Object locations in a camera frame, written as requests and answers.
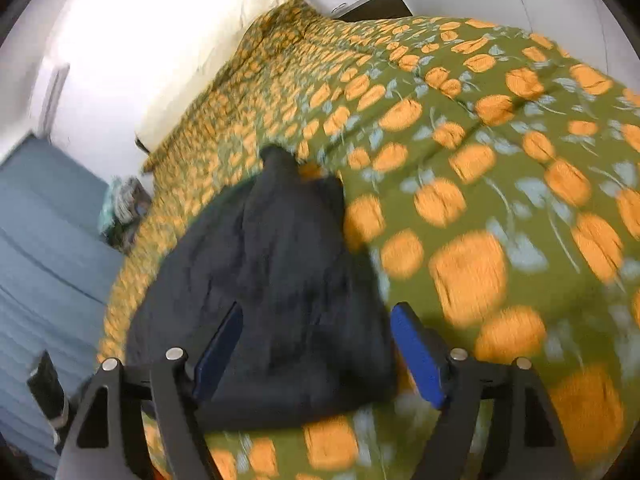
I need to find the black puffer jacket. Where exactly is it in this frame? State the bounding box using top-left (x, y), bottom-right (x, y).
top-left (126, 144), bottom-right (397, 431)

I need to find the blue pleated curtain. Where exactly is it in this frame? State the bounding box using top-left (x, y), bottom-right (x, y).
top-left (0, 136), bottom-right (122, 476)

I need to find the cream padded headboard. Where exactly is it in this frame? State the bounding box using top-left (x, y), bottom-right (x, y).
top-left (134, 0), bottom-right (288, 153)

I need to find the pile of clothes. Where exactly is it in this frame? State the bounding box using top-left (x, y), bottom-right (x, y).
top-left (98, 177), bottom-right (152, 254)

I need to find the green orange floral duvet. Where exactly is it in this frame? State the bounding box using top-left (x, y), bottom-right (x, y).
top-left (99, 0), bottom-right (639, 479)

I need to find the dark right nightstand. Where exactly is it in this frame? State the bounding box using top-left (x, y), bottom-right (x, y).
top-left (332, 0), bottom-right (412, 23)

